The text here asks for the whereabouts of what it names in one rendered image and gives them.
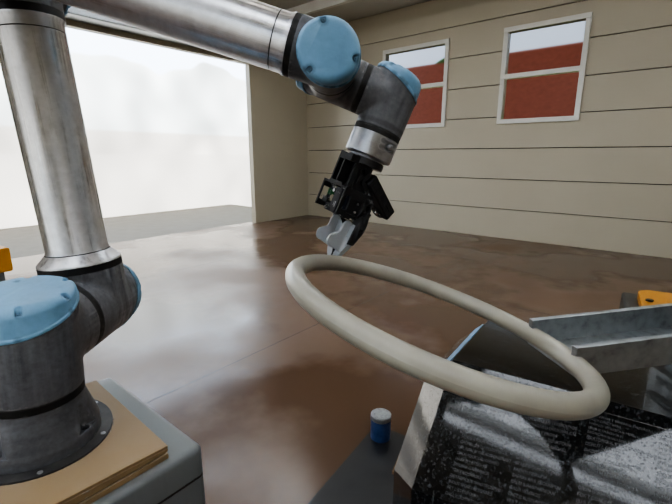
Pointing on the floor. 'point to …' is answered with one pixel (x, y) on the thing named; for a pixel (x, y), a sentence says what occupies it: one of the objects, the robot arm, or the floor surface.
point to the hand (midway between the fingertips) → (334, 256)
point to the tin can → (380, 425)
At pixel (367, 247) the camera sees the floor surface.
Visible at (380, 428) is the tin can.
